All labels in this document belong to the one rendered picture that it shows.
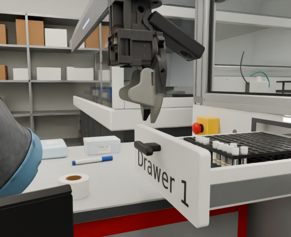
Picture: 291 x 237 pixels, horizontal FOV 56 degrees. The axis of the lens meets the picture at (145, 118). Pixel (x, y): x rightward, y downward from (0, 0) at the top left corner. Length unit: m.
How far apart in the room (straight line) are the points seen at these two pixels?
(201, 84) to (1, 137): 0.78
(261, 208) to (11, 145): 0.65
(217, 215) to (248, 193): 0.32
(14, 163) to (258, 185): 0.35
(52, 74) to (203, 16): 3.42
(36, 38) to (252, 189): 3.96
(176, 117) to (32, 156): 1.09
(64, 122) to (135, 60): 4.27
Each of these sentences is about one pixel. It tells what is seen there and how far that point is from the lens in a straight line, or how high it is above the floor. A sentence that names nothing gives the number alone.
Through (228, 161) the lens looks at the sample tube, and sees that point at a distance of 0.50.
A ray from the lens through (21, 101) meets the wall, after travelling 4.66.
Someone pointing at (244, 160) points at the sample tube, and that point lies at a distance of 0.50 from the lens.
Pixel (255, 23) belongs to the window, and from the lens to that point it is 0.84.
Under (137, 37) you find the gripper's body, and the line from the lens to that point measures 0.45.
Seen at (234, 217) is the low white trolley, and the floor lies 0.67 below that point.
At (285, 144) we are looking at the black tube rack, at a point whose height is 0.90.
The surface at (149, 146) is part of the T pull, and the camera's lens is 0.47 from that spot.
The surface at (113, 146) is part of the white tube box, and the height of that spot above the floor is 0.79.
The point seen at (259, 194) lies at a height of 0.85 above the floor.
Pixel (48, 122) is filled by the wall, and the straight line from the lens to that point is 4.68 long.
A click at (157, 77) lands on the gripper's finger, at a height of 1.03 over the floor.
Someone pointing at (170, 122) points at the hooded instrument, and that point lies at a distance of 1.40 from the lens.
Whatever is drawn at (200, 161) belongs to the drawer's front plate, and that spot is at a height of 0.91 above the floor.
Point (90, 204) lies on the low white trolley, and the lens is 0.63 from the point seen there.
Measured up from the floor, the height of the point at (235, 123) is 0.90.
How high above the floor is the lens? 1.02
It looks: 7 degrees down
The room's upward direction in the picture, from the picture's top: straight up
